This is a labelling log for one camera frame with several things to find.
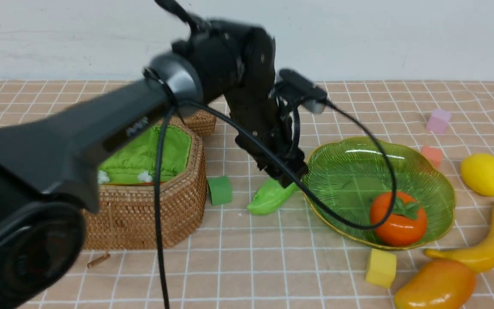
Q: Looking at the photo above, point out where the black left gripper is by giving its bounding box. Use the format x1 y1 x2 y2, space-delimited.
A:
225 28 308 178

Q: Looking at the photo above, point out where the green plastic cucumber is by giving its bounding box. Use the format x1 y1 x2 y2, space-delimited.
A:
247 179 298 216

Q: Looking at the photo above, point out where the orange plastic persimmon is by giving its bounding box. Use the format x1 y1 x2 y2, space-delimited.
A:
369 191 428 248

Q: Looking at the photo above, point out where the yellow plastic lemon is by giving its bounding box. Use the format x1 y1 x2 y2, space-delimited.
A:
460 153 494 196

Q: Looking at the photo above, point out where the orange plastic mango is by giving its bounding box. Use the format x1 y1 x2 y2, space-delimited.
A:
394 259 477 309

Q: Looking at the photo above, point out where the yellow plastic banana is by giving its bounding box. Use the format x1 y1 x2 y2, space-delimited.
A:
424 200 494 274

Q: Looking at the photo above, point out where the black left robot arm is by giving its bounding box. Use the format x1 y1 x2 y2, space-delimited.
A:
0 20 308 309

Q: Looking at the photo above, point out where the wicker basket lid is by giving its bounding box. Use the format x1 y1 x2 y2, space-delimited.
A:
184 111 217 137

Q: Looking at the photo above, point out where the green foam cube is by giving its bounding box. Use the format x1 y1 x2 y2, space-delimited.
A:
207 175 233 206

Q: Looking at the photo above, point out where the green glass leaf plate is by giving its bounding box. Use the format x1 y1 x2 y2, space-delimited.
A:
302 136 456 251

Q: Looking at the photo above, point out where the woven wicker basket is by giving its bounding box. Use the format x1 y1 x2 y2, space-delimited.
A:
83 117 207 251

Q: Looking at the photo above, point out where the pink foam cube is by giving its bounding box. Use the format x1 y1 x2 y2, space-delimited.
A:
426 109 452 134

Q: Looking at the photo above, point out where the red foam cube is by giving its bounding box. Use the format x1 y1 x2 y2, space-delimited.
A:
420 146 443 169

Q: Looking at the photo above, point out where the yellow foam cube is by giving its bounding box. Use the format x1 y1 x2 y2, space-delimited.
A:
365 248 397 289

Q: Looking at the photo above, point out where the wooden basket toggle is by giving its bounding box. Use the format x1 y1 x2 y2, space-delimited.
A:
87 252 111 269

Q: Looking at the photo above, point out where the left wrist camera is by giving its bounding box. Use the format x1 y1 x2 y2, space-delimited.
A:
274 69 328 114

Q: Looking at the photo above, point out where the black camera cable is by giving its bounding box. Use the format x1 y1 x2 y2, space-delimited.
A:
143 69 398 309

